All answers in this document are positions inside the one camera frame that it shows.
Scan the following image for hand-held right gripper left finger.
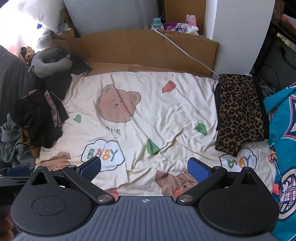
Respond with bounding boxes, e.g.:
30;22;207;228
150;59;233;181
23;156;116;205

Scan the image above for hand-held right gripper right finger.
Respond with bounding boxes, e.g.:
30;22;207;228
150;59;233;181
176;157;266;205

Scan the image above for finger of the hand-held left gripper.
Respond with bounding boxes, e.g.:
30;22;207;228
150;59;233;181
0;167;31;178

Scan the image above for black pants with bear-print stripe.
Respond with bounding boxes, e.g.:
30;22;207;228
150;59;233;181
15;89;68;149

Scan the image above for grey pants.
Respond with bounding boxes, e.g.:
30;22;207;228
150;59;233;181
0;113;36;167

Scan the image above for brown garment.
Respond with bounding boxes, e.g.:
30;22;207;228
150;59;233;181
21;128;41;158

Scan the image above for cream bear print bed sheet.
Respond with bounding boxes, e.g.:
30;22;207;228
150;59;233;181
35;71;278;196

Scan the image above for leopard print garment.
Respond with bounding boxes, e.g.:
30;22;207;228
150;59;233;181
214;74;266;157

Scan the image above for dark grey pillow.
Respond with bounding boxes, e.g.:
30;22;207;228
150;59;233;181
0;45;47;126

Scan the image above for blue patterned blanket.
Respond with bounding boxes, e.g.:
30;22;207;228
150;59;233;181
264;82;296;241

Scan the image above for black cloth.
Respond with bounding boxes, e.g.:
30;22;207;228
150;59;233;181
45;54;90;100

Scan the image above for grey neck pillow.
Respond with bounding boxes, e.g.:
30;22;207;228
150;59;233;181
28;47;73;79

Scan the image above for small plush doll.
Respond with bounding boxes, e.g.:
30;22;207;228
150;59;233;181
20;46;36;64

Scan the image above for brown cardboard sheet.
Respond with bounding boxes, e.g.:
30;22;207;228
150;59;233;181
50;29;220;77

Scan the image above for black bag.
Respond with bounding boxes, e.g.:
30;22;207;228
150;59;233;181
252;35;296;102

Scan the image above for pale blue cloth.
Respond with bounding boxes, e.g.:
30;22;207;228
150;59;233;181
36;23;55;49

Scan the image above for small cardboard box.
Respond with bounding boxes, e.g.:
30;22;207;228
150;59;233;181
50;7;78;40

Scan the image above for white purple detergent bag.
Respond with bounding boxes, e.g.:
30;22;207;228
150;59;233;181
162;22;199;35

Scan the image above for grey wrapped panel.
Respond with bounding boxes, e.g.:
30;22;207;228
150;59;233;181
62;0;166;39

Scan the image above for blue bottle cap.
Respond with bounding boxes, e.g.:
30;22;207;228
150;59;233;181
151;17;163;30

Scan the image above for white pillow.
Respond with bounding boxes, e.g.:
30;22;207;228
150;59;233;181
16;0;67;35

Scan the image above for tall cardboard box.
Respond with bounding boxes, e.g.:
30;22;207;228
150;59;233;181
164;0;206;35

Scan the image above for white cable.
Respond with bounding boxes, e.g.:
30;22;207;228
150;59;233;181
151;26;220;77

